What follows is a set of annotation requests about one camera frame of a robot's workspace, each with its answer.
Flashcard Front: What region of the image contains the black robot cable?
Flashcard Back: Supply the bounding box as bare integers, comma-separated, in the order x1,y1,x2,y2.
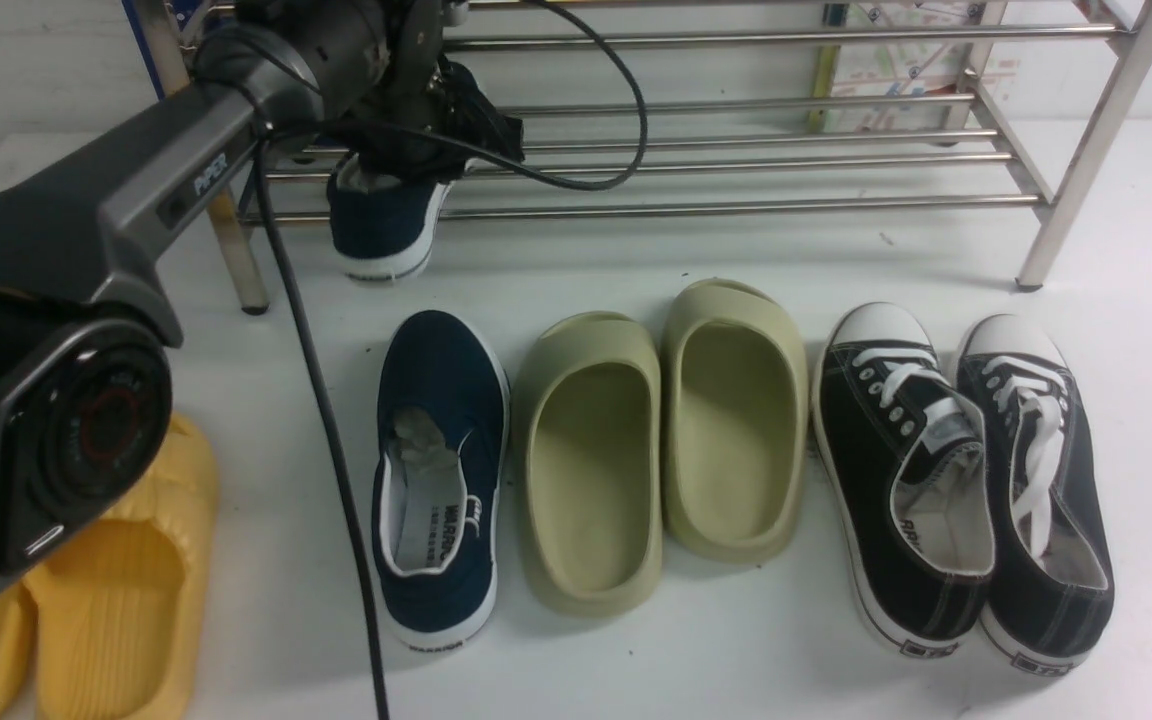
191,0,650,720

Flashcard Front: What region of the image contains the blue panel with sockets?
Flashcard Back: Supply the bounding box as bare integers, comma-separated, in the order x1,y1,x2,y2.
122,0,164,100

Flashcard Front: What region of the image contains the left olive foam slipper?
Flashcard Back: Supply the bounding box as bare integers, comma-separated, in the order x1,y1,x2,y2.
511,311,664,620

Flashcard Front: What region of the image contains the printed map poster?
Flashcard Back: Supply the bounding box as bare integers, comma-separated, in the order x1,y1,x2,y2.
806,1,1009,132

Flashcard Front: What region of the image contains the navy canvas shoe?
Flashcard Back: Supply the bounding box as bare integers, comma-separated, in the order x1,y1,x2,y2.
371,310,511,653
326,152,453,285

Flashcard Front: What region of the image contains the stainless steel shoe rack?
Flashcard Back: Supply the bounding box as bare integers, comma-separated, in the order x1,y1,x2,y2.
141,1,1152,293

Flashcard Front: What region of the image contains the left black canvas sneaker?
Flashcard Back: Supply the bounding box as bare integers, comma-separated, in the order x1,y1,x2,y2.
812,302,996,660

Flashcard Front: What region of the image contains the right black canvas sneaker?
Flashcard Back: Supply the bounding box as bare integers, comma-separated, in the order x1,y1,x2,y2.
952,314,1116,679

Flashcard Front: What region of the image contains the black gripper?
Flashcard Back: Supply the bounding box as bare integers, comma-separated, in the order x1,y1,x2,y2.
335,1,525,181

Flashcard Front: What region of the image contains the olive foam slipper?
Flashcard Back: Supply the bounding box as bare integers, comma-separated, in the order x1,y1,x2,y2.
511,311,664,620
660,278,810,564

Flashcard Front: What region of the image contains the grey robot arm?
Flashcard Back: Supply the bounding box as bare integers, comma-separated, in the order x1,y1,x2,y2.
0,1,482,594

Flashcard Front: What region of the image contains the black canvas sneaker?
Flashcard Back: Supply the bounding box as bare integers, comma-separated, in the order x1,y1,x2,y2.
952,314,1116,679
812,302,996,660

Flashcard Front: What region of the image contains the right olive foam slipper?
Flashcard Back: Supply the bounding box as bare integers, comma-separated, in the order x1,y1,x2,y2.
660,278,810,564

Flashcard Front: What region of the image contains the right yellow foam slipper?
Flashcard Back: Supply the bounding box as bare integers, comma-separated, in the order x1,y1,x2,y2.
24,414,220,719

